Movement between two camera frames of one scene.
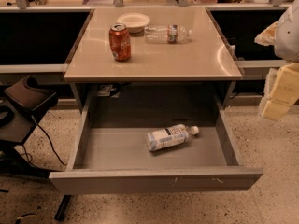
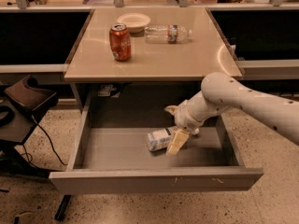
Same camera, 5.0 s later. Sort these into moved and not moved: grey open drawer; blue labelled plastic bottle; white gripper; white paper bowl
Moved: white gripper
Not moved: grey open drawer; white paper bowl; blue labelled plastic bottle
